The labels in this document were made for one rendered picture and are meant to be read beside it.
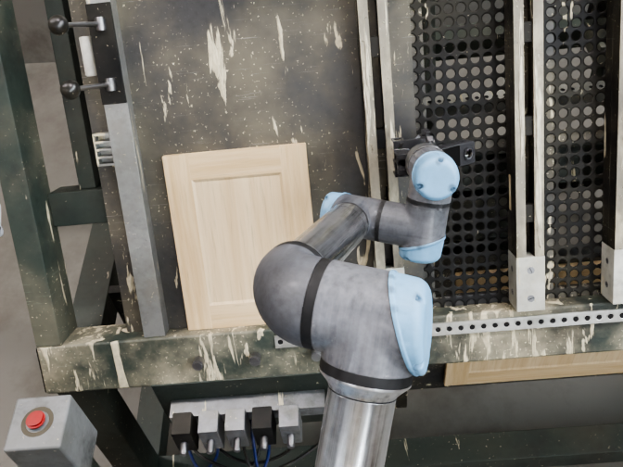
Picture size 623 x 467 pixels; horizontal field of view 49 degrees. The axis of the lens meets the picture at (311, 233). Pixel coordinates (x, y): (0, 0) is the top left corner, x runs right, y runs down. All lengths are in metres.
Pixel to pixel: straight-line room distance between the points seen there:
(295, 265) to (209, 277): 0.75
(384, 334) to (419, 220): 0.42
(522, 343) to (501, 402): 0.89
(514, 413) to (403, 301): 1.73
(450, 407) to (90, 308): 1.27
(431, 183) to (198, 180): 0.58
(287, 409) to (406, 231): 0.61
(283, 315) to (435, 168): 0.43
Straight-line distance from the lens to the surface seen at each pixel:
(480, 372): 2.19
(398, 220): 1.18
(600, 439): 2.31
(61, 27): 1.41
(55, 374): 1.73
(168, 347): 1.62
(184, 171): 1.52
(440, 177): 1.14
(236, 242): 1.54
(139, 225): 1.55
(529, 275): 1.55
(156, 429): 2.35
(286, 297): 0.82
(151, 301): 1.60
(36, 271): 1.64
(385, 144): 1.43
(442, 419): 2.46
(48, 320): 1.68
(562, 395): 2.56
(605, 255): 1.64
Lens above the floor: 2.20
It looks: 48 degrees down
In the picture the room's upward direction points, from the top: 8 degrees counter-clockwise
